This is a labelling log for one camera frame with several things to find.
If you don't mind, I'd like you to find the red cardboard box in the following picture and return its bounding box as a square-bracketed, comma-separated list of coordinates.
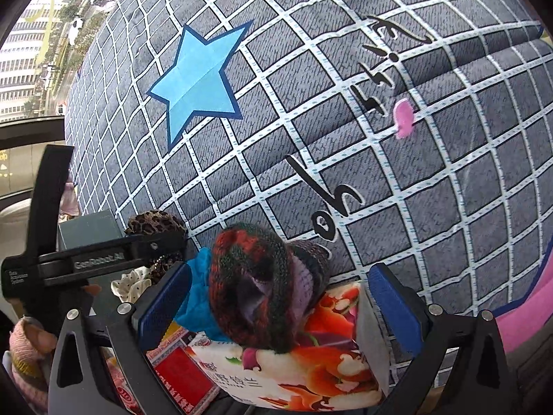
[102, 322, 218, 414]

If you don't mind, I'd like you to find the dark red knitted hat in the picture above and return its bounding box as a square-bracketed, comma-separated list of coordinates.
[209, 223, 331, 353]

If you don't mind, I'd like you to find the blue knitted cloth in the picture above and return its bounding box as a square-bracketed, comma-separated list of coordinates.
[174, 247, 231, 343]

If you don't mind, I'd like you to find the pale pink cloth pile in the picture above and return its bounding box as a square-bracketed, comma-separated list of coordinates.
[59, 182, 80, 218]

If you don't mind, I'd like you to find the grey checked blanket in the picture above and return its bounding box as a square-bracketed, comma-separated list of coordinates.
[64, 0, 553, 392]

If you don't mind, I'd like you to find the grey storage box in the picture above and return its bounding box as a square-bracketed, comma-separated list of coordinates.
[57, 210, 123, 251]

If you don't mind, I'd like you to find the white dotted scrunchie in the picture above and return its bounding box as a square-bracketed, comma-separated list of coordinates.
[111, 266, 152, 304]

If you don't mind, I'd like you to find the leopard print scrunchie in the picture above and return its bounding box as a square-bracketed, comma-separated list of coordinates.
[124, 210, 187, 285]

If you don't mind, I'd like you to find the floral tissue pack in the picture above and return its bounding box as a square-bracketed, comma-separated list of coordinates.
[187, 281, 390, 412]

